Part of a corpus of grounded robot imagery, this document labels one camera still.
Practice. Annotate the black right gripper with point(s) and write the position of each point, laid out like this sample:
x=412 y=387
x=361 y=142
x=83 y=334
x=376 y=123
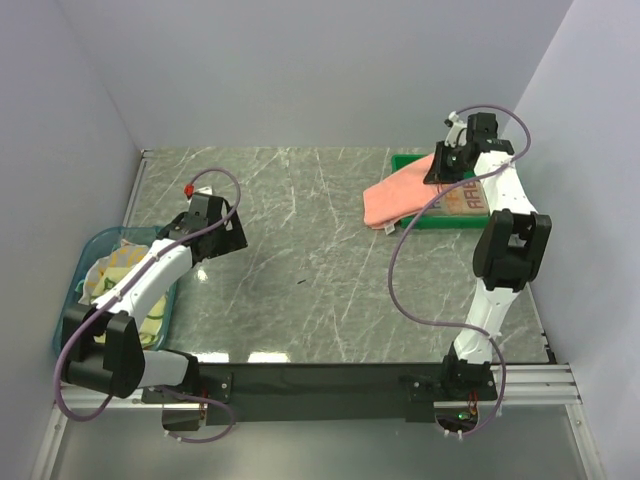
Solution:
x=436 y=174

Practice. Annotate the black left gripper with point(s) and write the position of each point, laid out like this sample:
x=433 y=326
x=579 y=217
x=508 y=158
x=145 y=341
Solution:
x=233 y=239

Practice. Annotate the colourful striped rabbit towel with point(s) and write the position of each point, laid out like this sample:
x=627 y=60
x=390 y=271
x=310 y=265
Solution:
x=468 y=200

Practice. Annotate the salmon pink towel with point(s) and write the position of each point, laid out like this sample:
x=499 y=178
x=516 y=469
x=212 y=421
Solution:
x=399 y=195

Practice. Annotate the yellow green patterned towel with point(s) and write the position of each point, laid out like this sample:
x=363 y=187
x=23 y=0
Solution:
x=108 y=271

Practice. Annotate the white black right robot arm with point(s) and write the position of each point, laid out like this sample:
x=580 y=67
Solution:
x=508 y=254

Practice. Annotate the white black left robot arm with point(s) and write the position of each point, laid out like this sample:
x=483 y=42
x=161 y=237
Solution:
x=101 y=348

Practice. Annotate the green plastic tray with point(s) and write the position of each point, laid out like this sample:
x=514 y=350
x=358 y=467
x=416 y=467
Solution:
x=451 y=222

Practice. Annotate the teal plastic basket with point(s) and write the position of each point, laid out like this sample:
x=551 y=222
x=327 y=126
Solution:
x=102 y=245

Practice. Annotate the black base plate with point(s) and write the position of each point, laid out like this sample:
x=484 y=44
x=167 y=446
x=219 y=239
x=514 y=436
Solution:
x=271 y=410

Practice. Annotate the aluminium mounting rail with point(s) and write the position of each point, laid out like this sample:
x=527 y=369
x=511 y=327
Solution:
x=520 y=384

